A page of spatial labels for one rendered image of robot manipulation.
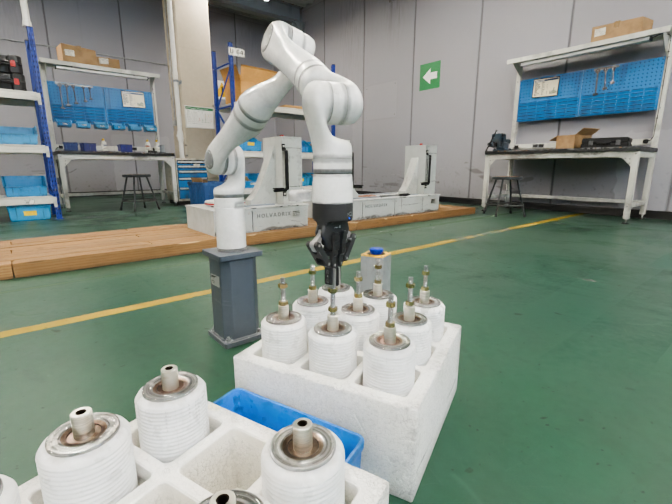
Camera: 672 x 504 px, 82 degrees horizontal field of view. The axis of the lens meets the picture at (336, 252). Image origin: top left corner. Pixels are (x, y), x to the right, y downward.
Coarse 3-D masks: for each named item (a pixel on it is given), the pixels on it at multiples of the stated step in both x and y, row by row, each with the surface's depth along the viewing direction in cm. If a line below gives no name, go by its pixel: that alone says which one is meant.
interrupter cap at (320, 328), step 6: (318, 324) 77; (324, 324) 77; (342, 324) 77; (348, 324) 77; (318, 330) 74; (324, 330) 74; (342, 330) 74; (348, 330) 74; (324, 336) 72; (330, 336) 72; (336, 336) 72
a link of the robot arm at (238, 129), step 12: (228, 120) 104; (240, 120) 100; (228, 132) 105; (240, 132) 103; (252, 132) 103; (216, 144) 110; (228, 144) 107; (240, 144) 107; (216, 156) 111; (216, 168) 113
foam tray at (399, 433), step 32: (256, 352) 82; (448, 352) 82; (256, 384) 78; (288, 384) 74; (320, 384) 70; (352, 384) 69; (416, 384) 69; (448, 384) 87; (320, 416) 71; (352, 416) 68; (384, 416) 65; (416, 416) 62; (384, 448) 66; (416, 448) 64; (416, 480) 67
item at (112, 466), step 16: (128, 432) 47; (112, 448) 44; (128, 448) 47; (48, 464) 42; (64, 464) 42; (80, 464) 42; (96, 464) 43; (112, 464) 44; (128, 464) 47; (48, 480) 42; (64, 480) 42; (80, 480) 42; (96, 480) 43; (112, 480) 44; (128, 480) 47; (48, 496) 42; (64, 496) 42; (80, 496) 42; (96, 496) 43; (112, 496) 45
